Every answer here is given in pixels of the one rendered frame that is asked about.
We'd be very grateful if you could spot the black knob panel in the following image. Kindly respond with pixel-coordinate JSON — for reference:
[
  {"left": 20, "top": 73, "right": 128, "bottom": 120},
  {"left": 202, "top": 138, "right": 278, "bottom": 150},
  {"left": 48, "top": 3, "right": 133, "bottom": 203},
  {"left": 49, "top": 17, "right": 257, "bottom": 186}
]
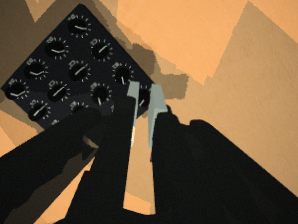
[{"left": 0, "top": 3, "right": 155, "bottom": 130}]

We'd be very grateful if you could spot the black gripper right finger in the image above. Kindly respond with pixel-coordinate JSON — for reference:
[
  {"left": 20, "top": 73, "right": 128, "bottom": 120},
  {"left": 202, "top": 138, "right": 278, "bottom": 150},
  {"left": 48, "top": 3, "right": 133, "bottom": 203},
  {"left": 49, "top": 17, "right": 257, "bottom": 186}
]
[{"left": 148, "top": 84, "right": 298, "bottom": 224}]

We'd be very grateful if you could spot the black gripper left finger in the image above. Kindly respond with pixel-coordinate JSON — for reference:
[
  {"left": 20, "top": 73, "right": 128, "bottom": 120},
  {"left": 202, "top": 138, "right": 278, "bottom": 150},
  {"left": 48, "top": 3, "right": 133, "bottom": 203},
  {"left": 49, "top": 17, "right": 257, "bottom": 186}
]
[{"left": 0, "top": 81, "right": 139, "bottom": 224}]

